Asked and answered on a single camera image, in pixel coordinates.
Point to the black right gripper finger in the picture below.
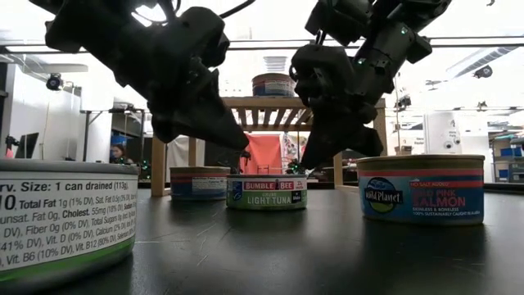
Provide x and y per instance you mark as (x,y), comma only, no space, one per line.
(344,141)

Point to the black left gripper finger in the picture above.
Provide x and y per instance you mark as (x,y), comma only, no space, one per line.
(196,121)

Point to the blue red label seafood can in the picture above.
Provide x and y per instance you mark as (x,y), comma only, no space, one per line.
(273,87)
(196,184)

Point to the Wild Planet salmon can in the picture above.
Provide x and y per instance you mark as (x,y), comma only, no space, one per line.
(421,196)

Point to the Bumble Bee tuna can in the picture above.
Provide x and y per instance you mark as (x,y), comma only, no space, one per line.
(266,196)
(61,221)

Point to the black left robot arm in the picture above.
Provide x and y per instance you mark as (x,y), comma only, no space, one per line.
(82,37)

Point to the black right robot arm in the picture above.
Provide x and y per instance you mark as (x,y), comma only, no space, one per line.
(393,45)

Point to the black background robot arm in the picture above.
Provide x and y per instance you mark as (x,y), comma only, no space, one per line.
(245,157)
(294,166)

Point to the wooden slatted shelf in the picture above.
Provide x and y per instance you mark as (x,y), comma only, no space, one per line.
(266,102)

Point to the white hanging cloth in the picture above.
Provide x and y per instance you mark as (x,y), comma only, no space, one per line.
(180,153)

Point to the silver can centre left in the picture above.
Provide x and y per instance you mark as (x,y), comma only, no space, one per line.
(204,37)

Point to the floral hanging cloth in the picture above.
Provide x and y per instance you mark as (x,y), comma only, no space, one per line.
(288,147)

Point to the orange hanging cloth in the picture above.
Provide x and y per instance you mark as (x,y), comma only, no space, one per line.
(264,155)

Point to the person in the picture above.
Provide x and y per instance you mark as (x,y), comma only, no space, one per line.
(119,153)

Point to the white cabinet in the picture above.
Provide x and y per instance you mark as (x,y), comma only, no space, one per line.
(442,131)

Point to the black ceiling spotlight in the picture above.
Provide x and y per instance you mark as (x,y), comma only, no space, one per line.
(483,71)
(54,82)

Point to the black table mat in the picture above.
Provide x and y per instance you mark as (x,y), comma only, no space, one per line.
(286,254)

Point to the black computer monitor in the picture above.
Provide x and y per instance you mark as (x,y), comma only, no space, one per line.
(28,145)

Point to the storage rack with bins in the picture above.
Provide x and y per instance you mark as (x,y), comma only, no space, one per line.
(507,157)

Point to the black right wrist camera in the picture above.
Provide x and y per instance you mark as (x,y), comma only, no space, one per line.
(335,20)

